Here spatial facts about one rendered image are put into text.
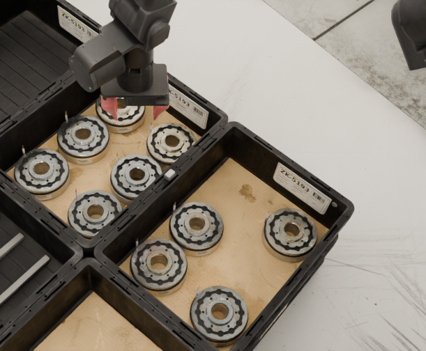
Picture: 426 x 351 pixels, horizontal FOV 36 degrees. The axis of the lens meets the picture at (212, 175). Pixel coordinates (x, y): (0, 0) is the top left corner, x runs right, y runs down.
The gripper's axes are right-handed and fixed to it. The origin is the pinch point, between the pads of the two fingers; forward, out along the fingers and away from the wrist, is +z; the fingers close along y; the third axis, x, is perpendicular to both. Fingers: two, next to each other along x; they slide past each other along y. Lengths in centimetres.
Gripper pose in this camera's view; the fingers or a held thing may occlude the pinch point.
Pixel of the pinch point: (135, 114)
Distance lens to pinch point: 113.2
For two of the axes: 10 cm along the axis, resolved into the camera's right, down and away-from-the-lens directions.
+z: -0.9, 5.3, 8.4
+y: 9.9, -0.2, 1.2
